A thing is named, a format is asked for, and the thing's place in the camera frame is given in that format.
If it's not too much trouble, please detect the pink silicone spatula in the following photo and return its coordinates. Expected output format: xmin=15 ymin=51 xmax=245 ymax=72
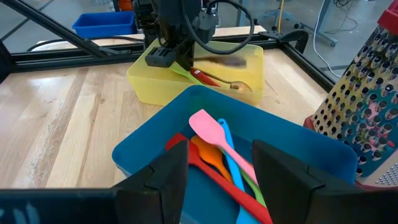
xmin=188 ymin=108 xmax=259 ymax=187

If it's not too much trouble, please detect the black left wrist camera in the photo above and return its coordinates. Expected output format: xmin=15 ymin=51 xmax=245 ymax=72
xmin=195 ymin=11 xmax=220 ymax=45

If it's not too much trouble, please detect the yellow plastic bin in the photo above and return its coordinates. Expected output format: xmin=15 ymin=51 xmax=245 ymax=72
xmin=126 ymin=39 xmax=266 ymax=107

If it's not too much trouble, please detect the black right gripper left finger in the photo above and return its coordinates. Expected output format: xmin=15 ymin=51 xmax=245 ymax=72
xmin=0 ymin=139 xmax=190 ymax=224

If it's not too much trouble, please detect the orange container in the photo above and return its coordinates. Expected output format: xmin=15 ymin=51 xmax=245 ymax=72
xmin=117 ymin=0 xmax=134 ymax=12

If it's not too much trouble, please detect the orange silicone spatula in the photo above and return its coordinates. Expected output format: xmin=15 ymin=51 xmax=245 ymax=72
xmin=190 ymin=134 xmax=234 ymax=184

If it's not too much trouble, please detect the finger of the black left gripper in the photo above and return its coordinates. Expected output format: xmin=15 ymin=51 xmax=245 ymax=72
xmin=144 ymin=45 xmax=187 ymax=71
xmin=185 ymin=43 xmax=196 ymax=72

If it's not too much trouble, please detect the blue plastic bin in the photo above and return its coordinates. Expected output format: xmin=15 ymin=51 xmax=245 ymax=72
xmin=111 ymin=85 xmax=359 ymax=224

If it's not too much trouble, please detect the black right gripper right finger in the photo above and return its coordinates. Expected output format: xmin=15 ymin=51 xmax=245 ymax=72
xmin=251 ymin=139 xmax=398 ymax=224

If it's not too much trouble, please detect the steel box grater red handle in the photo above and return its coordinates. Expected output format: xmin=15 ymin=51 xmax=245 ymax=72
xmin=303 ymin=0 xmax=398 ymax=191

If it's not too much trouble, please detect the lime green spoon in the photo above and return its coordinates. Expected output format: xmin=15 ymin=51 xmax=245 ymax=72
xmin=169 ymin=61 xmax=205 ymax=86

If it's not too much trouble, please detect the black clamp bracket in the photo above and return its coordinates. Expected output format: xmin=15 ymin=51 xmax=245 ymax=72
xmin=266 ymin=29 xmax=310 ymax=54

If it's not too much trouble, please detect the yellow cable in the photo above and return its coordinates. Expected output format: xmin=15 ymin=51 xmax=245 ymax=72
xmin=277 ymin=0 xmax=286 ymax=34

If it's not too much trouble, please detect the red silicone spatula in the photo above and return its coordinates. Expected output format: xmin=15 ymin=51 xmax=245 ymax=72
xmin=164 ymin=133 xmax=274 ymax=224

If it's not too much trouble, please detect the green silicone spatula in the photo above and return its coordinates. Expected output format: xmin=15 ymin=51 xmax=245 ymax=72
xmin=240 ymin=170 xmax=268 ymax=208

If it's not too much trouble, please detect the gold metal spoon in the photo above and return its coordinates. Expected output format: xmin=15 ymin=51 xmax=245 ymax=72
xmin=201 ymin=70 xmax=253 ymax=93

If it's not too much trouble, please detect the blue storage crate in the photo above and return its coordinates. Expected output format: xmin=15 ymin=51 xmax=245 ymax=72
xmin=72 ymin=11 xmax=138 ymax=40

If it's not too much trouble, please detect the black aluminium rig frame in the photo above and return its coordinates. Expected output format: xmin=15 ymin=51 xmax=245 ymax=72
xmin=0 ymin=0 xmax=336 ymax=93

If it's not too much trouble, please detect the white cable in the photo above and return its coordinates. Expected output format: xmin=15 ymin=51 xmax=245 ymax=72
xmin=312 ymin=0 xmax=343 ymax=78

